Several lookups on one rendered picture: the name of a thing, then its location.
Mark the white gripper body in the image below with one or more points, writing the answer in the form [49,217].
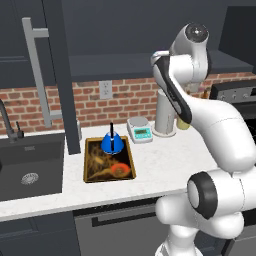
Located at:
[195,71]

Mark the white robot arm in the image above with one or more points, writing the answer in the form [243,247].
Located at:
[226,133]

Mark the dark cabinet door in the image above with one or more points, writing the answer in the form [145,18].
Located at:
[65,83]
[238,33]

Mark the brown patterned tray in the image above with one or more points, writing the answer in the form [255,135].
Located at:
[100,166]

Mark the dark base cabinet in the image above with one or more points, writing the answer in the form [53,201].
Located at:
[36,236]

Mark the black stove with knobs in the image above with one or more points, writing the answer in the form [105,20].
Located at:
[236,95]

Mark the white kitchen scale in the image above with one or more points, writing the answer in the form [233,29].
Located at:
[140,129]

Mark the grey dishwasher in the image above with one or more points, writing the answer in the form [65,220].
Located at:
[123,236]

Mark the black sink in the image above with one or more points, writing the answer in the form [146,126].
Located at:
[30,166]

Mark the black tap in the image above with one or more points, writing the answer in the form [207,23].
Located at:
[8,125]

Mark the dark open wall cabinet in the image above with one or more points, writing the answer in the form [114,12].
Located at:
[116,63]

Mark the white wall socket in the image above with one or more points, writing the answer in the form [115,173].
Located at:
[105,90]

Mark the dark closed wall cabinet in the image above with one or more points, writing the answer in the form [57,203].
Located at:
[16,43]

